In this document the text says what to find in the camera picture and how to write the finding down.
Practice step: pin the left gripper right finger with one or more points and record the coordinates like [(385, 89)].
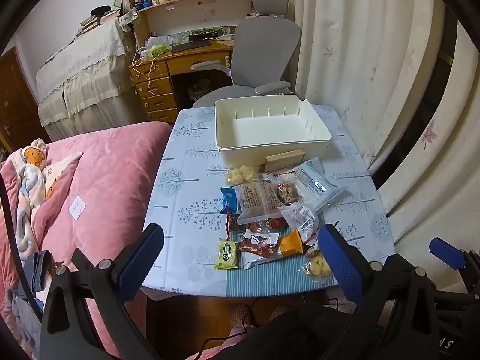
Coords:
[(367, 284)]

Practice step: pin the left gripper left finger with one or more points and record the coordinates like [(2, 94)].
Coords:
[(112, 283)]

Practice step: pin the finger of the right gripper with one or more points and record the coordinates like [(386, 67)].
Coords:
[(447, 253)]

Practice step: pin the round rice cake bag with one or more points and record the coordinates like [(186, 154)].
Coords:
[(316, 268)]

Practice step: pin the orange snack packet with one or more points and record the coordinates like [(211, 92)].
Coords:
[(291, 244)]

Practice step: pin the white red printed packet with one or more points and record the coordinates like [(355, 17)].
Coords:
[(303, 218)]

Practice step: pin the white red snack packet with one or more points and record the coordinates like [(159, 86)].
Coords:
[(258, 248)]

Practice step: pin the green snack packet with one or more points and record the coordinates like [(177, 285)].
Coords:
[(227, 255)]

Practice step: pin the nut bar clear packet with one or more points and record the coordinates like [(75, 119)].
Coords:
[(291, 187)]

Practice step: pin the clear pack brown text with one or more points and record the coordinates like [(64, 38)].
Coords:
[(257, 201)]

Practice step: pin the blue snowflake candy wrapper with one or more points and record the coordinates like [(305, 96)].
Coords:
[(229, 201)]

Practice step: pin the tan wafer cracker pack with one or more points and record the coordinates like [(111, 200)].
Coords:
[(284, 160)]

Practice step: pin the clear bag pale puffs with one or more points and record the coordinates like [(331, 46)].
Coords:
[(241, 175)]

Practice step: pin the dark red snack packet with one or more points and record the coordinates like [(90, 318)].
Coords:
[(263, 226)]

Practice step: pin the pink quilt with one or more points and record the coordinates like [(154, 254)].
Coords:
[(107, 201)]

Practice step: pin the tree pattern tablecloth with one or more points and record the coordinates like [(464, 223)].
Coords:
[(186, 202)]

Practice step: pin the cartoon print blanket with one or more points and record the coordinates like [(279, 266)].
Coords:
[(43, 189)]

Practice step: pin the brown wooden door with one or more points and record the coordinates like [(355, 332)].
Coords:
[(20, 123)]

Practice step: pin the white plastic storage bin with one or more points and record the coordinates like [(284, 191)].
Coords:
[(249, 129)]

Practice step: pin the lace covered cabinet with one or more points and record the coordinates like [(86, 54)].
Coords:
[(87, 86)]

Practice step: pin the wooden desk with drawers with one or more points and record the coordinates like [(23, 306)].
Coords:
[(157, 80)]

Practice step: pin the cream floral curtain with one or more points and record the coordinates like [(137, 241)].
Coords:
[(372, 61)]

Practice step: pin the green tissue box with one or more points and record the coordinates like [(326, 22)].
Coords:
[(158, 50)]

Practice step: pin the black keyboard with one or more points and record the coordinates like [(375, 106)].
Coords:
[(190, 45)]

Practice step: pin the grey office chair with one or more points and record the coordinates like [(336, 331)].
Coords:
[(262, 49)]

